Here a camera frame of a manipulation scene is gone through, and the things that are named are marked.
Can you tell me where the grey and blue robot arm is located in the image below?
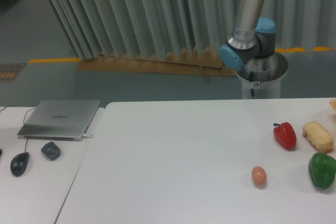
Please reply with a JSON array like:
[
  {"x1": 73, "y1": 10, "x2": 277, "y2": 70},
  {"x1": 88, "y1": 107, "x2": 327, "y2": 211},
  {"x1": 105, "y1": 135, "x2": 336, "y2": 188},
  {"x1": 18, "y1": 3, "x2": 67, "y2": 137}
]
[{"x1": 219, "y1": 0, "x2": 264, "y2": 70}]

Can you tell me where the red bell pepper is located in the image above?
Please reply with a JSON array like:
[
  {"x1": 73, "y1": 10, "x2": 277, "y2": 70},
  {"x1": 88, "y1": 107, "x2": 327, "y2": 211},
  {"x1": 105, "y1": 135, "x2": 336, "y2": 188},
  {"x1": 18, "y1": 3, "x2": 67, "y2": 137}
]
[{"x1": 273, "y1": 122, "x2": 297, "y2": 150}]

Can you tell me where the yellow wicker basket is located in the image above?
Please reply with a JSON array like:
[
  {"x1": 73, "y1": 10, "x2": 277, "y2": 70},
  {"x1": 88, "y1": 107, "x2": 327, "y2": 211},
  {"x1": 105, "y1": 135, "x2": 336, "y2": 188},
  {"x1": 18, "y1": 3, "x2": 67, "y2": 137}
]
[{"x1": 329, "y1": 99, "x2": 336, "y2": 111}]

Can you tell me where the green bell pepper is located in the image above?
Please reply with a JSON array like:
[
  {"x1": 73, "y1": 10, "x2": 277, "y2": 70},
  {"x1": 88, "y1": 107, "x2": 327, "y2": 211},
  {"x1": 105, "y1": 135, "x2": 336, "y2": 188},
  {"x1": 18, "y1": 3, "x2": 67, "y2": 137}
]
[{"x1": 308, "y1": 153, "x2": 335, "y2": 189}]

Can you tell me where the brown cardboard sheet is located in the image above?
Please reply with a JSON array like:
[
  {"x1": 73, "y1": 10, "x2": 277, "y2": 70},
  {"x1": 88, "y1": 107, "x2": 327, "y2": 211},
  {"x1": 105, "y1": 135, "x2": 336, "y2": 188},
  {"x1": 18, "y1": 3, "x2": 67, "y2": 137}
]
[{"x1": 77, "y1": 51, "x2": 236, "y2": 81}]

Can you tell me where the grey folding curtain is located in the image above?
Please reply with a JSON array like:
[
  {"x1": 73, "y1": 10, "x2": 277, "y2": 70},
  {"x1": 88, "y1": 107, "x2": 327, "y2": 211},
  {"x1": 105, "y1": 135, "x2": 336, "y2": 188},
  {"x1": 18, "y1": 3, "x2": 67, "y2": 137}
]
[{"x1": 48, "y1": 0, "x2": 335, "y2": 59}]

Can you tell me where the silver laptop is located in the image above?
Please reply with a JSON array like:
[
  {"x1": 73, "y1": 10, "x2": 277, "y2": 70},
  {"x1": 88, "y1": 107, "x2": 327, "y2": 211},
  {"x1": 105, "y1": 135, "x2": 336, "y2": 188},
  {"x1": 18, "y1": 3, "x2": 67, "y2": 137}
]
[{"x1": 17, "y1": 100, "x2": 100, "y2": 141}]

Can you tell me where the brown egg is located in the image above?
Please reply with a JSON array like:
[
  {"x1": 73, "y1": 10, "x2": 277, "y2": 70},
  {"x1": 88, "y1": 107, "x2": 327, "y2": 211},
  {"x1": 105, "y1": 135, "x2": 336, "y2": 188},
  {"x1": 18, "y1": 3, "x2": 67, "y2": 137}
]
[{"x1": 251, "y1": 166, "x2": 267, "y2": 188}]

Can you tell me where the small dark grey object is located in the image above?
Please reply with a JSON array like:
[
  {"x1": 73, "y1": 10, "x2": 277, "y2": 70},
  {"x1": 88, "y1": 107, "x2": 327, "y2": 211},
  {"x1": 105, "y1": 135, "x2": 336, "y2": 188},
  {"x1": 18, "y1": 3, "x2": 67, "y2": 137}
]
[{"x1": 41, "y1": 142, "x2": 61, "y2": 161}]

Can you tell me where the bread loaf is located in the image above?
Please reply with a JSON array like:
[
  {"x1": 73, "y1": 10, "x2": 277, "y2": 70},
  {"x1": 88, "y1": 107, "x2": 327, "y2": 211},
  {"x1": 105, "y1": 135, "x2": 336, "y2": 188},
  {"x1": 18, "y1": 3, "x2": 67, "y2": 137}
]
[{"x1": 302, "y1": 121, "x2": 334, "y2": 154}]

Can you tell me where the black computer mouse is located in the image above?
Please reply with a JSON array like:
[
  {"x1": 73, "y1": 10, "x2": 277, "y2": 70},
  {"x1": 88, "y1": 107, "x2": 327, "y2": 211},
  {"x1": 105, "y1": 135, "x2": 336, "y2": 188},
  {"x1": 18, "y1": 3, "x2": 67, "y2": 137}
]
[{"x1": 10, "y1": 152, "x2": 30, "y2": 177}]

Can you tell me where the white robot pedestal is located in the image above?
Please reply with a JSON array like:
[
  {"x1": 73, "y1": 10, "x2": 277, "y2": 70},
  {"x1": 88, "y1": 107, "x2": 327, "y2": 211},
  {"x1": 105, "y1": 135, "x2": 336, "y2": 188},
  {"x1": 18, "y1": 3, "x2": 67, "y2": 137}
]
[{"x1": 236, "y1": 52, "x2": 289, "y2": 99}]

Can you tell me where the black mouse cable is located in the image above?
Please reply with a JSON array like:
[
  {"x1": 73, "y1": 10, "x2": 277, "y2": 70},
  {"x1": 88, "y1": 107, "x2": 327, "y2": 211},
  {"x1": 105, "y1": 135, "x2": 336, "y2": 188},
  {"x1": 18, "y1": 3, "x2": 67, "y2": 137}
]
[{"x1": 0, "y1": 105, "x2": 37, "y2": 154}]

